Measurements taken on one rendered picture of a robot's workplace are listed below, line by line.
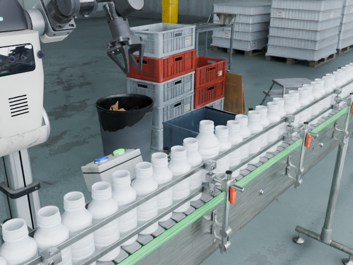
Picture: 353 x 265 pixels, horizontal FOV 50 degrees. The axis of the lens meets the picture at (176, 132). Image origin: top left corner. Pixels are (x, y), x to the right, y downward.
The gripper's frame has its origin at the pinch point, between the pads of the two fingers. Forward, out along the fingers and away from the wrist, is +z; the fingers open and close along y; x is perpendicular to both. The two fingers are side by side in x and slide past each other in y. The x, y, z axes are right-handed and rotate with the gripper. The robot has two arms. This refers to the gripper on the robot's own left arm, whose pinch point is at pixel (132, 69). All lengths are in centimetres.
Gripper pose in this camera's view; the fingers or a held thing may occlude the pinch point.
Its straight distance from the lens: 114.4
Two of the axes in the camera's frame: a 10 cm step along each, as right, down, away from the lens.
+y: 5.1, -2.5, 8.2
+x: -8.1, 1.8, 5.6
